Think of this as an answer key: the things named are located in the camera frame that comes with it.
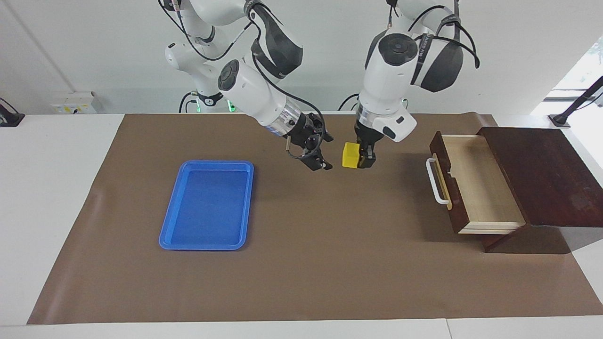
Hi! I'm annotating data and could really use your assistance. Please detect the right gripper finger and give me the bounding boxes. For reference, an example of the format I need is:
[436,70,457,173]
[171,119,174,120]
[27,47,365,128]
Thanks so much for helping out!
[300,145,332,171]
[313,113,334,143]

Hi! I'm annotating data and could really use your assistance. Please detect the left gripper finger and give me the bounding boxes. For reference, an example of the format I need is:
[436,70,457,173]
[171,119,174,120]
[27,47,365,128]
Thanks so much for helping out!
[358,144,377,170]

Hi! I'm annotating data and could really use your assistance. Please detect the yellow cube block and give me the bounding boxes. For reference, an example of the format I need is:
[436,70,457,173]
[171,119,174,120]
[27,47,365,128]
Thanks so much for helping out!
[342,142,363,169]

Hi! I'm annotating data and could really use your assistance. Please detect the white drawer handle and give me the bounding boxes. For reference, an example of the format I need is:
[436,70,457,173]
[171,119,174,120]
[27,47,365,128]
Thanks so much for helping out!
[425,158,451,206]

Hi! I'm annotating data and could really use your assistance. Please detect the dark wooden drawer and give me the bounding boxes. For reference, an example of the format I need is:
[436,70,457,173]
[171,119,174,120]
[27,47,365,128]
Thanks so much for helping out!
[429,131,527,235]

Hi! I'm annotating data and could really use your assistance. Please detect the brown paper table mat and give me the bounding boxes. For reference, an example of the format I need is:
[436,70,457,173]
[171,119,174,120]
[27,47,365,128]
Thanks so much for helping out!
[27,113,603,325]

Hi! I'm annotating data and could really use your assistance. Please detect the blue plastic tray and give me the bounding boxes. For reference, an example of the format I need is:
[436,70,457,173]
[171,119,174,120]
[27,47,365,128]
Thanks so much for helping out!
[158,160,255,251]

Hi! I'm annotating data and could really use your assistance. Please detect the dark wooden cabinet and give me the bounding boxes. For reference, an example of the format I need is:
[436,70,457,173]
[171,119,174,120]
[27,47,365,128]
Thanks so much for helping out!
[477,126,603,255]

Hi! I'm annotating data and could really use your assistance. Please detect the black clamp stand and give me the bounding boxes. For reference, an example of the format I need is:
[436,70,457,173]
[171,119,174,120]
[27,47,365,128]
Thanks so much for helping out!
[548,75,603,129]

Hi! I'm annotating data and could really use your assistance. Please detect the black tabletop device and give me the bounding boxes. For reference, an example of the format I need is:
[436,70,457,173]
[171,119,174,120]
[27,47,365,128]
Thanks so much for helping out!
[0,97,25,127]

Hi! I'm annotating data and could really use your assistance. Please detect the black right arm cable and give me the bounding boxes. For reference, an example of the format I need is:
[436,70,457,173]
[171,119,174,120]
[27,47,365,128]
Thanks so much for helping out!
[158,0,330,161]

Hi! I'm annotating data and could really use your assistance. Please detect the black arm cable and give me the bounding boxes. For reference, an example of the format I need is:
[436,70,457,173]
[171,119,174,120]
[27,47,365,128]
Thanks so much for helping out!
[386,0,481,69]
[158,0,330,161]

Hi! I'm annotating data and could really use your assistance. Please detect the black base power cable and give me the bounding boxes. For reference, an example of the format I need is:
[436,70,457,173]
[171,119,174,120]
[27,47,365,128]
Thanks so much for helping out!
[338,93,361,112]
[178,91,198,113]

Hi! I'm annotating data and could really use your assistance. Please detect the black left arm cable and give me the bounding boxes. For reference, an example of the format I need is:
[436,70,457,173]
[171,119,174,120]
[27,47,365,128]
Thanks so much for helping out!
[386,0,481,69]

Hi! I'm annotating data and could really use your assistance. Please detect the white wall socket box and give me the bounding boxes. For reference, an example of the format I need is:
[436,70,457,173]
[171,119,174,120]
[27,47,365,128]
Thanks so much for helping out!
[50,91,98,115]

